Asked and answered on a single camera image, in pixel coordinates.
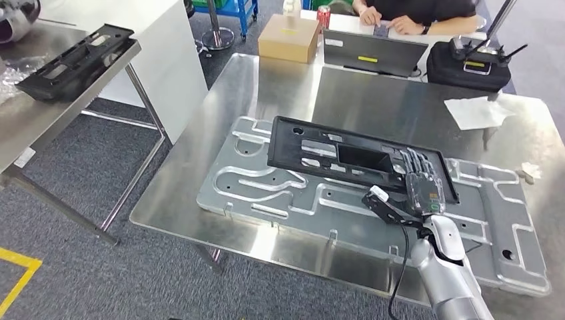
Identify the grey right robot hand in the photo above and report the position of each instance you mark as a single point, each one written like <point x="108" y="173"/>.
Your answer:
<point x="426" y="194"/>

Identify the black plastic bracket part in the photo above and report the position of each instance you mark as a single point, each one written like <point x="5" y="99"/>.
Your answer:
<point x="282" y="150"/>
<point x="39" y="90"/>

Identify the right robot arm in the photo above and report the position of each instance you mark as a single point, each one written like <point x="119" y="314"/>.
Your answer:
<point x="446" y="282"/>

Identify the stainless steel workbench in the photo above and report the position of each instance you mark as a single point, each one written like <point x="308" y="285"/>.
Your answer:
<point x="375" y="106"/>

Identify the chrome curved part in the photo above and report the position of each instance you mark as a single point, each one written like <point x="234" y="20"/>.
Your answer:
<point x="17" y="20"/>

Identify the stamped metal panel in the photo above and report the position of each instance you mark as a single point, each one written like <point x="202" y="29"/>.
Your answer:
<point x="353" y="221"/>

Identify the white paper sheet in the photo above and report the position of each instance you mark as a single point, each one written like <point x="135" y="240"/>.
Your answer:
<point x="476" y="112"/>

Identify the small white scrap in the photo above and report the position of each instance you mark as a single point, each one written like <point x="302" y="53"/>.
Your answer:
<point x="529" y="170"/>

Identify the black carry bag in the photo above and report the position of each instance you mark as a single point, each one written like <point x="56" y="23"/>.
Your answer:
<point x="446" y="70"/>

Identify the black remote controller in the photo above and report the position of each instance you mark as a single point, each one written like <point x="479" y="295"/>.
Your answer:
<point x="461" y="46"/>

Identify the grey laptop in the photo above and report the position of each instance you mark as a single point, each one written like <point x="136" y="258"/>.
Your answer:
<point x="375" y="50"/>

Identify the dark smartphone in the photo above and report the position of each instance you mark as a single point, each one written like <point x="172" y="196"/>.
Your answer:
<point x="381" y="31"/>

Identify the person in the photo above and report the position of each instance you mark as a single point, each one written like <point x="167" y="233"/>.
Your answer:
<point x="423" y="11"/>

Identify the grey metal pole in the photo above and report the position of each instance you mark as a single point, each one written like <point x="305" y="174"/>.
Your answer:
<point x="501" y="20"/>

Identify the red drink can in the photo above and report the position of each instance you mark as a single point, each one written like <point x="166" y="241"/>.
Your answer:
<point x="323" y="16"/>

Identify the brown cardboard box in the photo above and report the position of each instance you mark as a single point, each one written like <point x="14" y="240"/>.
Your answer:
<point x="287" y="40"/>

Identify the white bottle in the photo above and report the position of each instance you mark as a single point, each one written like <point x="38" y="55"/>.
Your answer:
<point x="291" y="8"/>

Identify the blue metal cart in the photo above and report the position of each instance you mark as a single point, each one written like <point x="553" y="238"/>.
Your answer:
<point x="245" y="13"/>

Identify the white cabinet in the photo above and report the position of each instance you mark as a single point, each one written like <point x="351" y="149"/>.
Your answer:
<point x="172" y="66"/>

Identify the stainless steel table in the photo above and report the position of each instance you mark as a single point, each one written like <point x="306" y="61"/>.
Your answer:
<point x="35" y="128"/>

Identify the clear plastic sheet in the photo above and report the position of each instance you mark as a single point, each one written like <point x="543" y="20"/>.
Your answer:
<point x="11" y="79"/>

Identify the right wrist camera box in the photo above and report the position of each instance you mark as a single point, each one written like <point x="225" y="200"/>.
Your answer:
<point x="384" y="205"/>

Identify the chrome stanchion post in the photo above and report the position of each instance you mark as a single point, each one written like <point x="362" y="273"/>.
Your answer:
<point x="217" y="37"/>

